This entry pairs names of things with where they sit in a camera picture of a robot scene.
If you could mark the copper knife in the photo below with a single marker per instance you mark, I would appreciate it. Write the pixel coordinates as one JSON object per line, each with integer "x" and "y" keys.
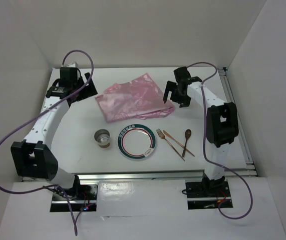
{"x": 168, "y": 135}

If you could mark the steel cup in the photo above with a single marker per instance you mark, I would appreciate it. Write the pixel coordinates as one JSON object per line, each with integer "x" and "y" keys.
{"x": 102, "y": 137}

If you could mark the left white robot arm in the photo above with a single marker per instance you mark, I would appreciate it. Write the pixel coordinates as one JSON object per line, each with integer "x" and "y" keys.
{"x": 32, "y": 156}

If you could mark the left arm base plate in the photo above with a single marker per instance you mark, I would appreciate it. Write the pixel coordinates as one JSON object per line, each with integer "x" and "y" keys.
{"x": 86, "y": 200}

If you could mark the copper fork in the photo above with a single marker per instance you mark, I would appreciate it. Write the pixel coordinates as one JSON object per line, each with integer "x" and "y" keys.
{"x": 162, "y": 136}

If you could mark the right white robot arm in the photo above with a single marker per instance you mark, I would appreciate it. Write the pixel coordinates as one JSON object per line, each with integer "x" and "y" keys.
{"x": 220, "y": 127}

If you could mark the brown wooden spoon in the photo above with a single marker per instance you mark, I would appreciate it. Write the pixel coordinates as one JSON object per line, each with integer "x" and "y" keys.
{"x": 187, "y": 136}

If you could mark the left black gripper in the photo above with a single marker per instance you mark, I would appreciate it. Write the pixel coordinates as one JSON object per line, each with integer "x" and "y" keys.
{"x": 88, "y": 91}

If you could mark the pink satin cloth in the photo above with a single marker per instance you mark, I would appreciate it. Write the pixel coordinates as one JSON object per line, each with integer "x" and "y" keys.
{"x": 140, "y": 98}

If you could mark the aluminium side rail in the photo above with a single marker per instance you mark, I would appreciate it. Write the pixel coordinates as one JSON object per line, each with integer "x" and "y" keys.
{"x": 222, "y": 71}

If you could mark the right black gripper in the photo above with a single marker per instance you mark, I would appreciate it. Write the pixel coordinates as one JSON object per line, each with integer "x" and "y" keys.
{"x": 184, "y": 101}

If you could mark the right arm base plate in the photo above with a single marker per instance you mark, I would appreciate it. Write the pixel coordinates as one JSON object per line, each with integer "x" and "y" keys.
{"x": 199, "y": 199}

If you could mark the white plate green rim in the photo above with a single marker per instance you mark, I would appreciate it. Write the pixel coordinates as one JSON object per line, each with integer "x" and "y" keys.
{"x": 136, "y": 142}

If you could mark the aluminium front rail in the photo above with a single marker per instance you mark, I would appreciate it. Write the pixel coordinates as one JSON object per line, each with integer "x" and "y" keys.
{"x": 144, "y": 175}

